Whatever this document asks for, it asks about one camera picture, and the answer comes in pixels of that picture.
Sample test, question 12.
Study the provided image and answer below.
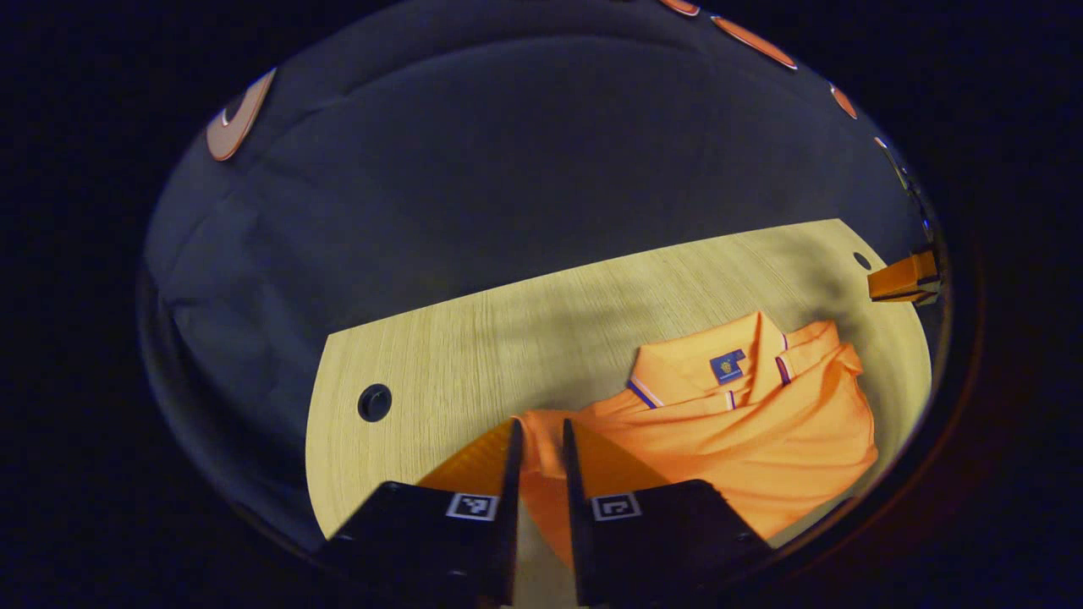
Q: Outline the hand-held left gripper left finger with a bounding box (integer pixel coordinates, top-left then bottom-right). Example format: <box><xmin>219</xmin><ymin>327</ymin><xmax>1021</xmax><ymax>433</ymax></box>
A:
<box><xmin>317</xmin><ymin>417</ymin><xmax>524</xmax><ymax>609</ymax></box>

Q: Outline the orange T-shirt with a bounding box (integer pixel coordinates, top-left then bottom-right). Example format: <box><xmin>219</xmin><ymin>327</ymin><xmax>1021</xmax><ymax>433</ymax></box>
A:
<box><xmin>514</xmin><ymin>310</ymin><xmax>879</xmax><ymax>569</ymax></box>

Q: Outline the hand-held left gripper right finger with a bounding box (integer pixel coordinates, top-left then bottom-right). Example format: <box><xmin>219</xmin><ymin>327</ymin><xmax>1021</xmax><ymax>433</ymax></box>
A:
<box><xmin>562</xmin><ymin>418</ymin><xmax>775</xmax><ymax>608</ymax></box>

